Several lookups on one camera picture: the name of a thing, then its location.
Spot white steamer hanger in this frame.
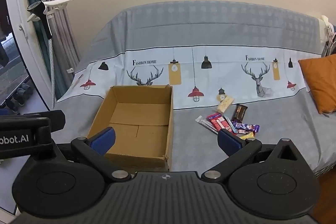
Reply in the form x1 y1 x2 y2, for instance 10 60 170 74
27 0 75 22

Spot black garment steamer head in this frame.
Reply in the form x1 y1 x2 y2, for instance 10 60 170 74
27 0 53 40

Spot brown cardboard box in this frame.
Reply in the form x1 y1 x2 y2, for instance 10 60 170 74
87 85 174 172

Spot dark shoes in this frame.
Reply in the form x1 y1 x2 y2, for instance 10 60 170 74
5 83 34 112

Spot dark hanging clothes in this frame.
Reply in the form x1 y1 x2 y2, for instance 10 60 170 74
0 0 12 67

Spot white window frame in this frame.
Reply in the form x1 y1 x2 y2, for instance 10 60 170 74
3 0 53 112

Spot silver snack stick packet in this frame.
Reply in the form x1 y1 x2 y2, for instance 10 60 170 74
196 115 219 135

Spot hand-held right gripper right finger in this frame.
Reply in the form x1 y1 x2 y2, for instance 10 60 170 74
201 129 306 182

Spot light blue snack packet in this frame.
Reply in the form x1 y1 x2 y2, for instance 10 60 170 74
224 115 238 133

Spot grey curtain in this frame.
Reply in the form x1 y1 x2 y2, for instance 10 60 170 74
34 0 82 89

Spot braided steamer hose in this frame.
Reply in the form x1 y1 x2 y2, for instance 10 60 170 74
49 36 57 110

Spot clothes hangers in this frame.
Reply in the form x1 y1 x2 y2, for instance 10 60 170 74
321 15 336 58

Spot brown chocolate bar packet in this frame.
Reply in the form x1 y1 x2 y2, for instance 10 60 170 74
231 105 248 120

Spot cream snack packet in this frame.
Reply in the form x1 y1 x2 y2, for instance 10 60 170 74
217 96 235 113

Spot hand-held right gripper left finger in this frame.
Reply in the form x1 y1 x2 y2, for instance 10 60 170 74
70 126 132 183

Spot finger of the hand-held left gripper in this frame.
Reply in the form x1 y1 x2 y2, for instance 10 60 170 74
24 109 66 133

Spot orange pillow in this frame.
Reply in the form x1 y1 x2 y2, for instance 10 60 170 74
298 54 336 115

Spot red snack packet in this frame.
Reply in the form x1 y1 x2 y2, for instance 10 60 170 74
216 116 232 133
207 113 222 131

